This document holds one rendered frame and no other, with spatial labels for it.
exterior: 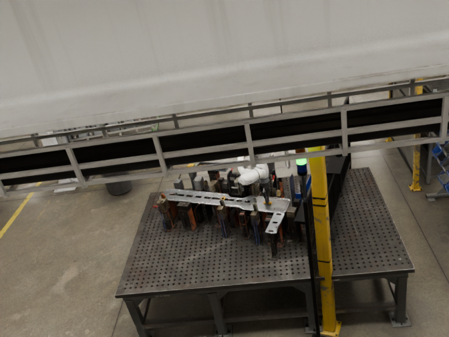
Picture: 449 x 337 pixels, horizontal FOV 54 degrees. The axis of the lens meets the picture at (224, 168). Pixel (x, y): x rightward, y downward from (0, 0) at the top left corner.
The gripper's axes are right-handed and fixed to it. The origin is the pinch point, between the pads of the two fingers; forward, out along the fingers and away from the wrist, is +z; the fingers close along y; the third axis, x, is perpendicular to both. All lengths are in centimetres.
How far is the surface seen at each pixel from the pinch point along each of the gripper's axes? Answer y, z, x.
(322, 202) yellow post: 53, -42, 65
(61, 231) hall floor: -20, 106, -323
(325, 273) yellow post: 53, 30, 64
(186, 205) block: 19, 2, -77
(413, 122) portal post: 270, -219, 130
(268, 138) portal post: 275, -219, 115
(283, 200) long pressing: -5.9, 4.5, 14.0
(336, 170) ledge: 2, -39, 66
